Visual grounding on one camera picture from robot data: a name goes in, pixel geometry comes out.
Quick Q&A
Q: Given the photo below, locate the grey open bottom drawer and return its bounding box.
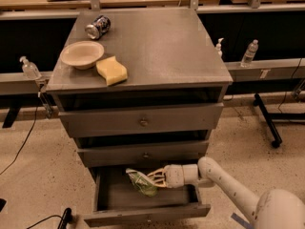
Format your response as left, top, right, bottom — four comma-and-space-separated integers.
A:
84, 165, 211, 227

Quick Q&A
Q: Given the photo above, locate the black floor cable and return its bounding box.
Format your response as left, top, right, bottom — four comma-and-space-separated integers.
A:
0, 107, 40, 176

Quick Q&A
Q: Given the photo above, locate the grey wooden drawer cabinet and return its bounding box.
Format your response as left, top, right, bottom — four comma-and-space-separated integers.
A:
46, 7, 234, 177

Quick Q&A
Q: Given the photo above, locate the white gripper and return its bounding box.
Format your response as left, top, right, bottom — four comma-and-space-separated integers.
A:
148, 164, 184, 188

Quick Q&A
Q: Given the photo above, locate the black object with cable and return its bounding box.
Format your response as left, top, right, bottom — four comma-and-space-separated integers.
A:
26, 208, 72, 229

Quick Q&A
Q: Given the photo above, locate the clear plastic water bottle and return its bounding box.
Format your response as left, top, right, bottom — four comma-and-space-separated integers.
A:
240, 39, 258, 67

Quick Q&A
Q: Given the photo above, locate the clear pump sanitizer bottle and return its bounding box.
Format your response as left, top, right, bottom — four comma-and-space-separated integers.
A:
20, 56, 42, 80

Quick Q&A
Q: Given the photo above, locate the green jalapeno chip bag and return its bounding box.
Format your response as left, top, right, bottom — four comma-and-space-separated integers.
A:
126, 168, 157, 197

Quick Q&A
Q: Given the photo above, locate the yellow sponge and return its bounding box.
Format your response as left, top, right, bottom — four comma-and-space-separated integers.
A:
96, 56, 128, 86

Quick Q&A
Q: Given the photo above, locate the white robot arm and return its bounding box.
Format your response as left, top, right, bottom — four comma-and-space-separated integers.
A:
148, 156, 305, 229

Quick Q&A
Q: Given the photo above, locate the grey middle drawer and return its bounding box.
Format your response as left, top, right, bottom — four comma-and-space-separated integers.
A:
77, 140, 209, 167

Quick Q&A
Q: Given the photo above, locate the beige paper bowl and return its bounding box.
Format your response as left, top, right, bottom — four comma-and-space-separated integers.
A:
60, 41, 104, 70

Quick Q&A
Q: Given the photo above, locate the black wheeled stand leg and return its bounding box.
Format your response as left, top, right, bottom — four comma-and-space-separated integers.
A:
254, 94, 305, 148

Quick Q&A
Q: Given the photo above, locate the small white pump bottle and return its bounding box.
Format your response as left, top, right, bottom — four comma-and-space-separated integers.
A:
215, 38, 224, 57

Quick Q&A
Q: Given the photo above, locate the grey top drawer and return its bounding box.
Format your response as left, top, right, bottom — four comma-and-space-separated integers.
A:
59, 103, 223, 137

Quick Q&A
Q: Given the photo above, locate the blue soda can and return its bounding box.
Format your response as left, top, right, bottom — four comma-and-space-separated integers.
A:
85, 15, 111, 40

